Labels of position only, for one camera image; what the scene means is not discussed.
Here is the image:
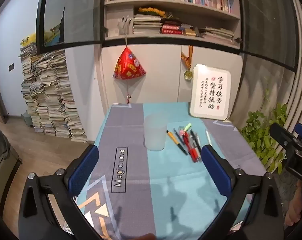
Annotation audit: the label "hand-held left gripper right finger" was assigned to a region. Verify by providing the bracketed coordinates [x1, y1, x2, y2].
[202, 145, 286, 240]

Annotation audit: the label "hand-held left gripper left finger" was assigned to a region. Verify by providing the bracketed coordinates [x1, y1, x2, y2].
[18, 145, 101, 240]

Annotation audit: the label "red gel pen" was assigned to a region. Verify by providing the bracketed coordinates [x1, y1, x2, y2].
[182, 134, 197, 162]
[184, 132, 201, 161]

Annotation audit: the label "black pen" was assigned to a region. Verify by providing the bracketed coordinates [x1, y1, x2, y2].
[190, 129, 202, 153]

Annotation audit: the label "yellow pen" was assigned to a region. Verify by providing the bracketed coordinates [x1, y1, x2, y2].
[166, 129, 188, 155]

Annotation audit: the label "frosted plastic cup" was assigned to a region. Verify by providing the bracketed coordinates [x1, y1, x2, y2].
[143, 114, 169, 152]

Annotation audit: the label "person's right hand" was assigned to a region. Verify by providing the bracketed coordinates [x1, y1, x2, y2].
[284, 182, 302, 227]

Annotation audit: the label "green potted plant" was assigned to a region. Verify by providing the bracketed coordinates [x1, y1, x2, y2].
[240, 89, 289, 173]

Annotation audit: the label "grey and teal printed tablecloth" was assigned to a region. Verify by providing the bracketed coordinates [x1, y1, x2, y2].
[72, 102, 267, 240]

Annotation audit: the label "grey storage bin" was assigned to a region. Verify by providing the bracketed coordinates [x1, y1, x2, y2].
[23, 112, 33, 127]

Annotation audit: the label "framed calligraphy sign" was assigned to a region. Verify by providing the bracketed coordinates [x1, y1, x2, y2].
[189, 64, 232, 121]

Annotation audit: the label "tall pile of books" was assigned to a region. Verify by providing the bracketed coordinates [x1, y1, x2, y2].
[20, 40, 88, 143]

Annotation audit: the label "gold medal with ribbon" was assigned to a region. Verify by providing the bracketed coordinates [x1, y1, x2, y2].
[180, 45, 193, 80]

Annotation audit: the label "red pyramid hanging ornament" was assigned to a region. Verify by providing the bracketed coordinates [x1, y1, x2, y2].
[113, 37, 146, 104]

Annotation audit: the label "stack of thin booklets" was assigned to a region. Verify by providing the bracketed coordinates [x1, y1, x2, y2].
[203, 26, 235, 43]

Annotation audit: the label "yellow plush toy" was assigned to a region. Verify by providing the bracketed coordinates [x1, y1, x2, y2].
[21, 33, 37, 47]

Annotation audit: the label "grey pen holder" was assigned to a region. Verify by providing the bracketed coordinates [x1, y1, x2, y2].
[118, 17, 132, 36]

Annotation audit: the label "red books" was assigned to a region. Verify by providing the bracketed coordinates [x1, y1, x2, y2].
[161, 24, 183, 34]

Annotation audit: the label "stack of shelf books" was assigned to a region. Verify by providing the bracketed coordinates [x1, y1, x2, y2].
[132, 14, 163, 35]

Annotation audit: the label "yellow garland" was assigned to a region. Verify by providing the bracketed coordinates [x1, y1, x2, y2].
[138, 7, 166, 18]

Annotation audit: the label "bookshelf cabinet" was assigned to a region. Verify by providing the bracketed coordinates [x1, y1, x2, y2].
[95, 0, 245, 105]

